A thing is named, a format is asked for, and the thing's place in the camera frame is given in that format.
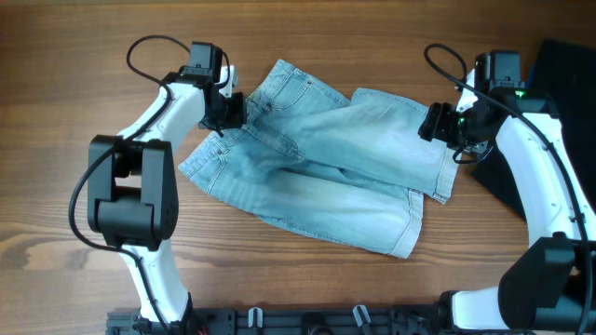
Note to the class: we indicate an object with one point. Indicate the left white rail clip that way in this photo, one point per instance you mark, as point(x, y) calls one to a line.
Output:
point(255, 317)

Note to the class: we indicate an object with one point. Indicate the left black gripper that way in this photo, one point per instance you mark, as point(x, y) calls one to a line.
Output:
point(237, 117)

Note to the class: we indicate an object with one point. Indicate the right white rail clip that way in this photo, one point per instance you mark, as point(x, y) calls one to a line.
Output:
point(362, 319)

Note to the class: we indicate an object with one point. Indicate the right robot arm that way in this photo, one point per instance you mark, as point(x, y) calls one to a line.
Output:
point(551, 287)

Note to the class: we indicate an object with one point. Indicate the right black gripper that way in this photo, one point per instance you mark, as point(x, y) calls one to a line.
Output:
point(438, 126)

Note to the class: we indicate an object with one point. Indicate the light blue denim shorts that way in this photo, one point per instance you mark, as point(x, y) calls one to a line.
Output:
point(309, 160)

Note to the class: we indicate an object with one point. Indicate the black garment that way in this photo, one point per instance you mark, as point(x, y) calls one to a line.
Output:
point(567, 73)

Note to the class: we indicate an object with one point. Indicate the blue garment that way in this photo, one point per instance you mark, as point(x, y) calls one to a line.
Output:
point(531, 76)

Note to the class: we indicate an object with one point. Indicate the white rail clip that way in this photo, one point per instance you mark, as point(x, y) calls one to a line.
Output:
point(362, 319)
point(255, 317)

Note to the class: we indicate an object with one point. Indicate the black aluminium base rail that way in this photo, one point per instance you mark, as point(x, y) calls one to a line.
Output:
point(400, 320)

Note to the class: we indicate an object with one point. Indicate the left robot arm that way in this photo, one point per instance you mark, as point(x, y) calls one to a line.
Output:
point(132, 190)

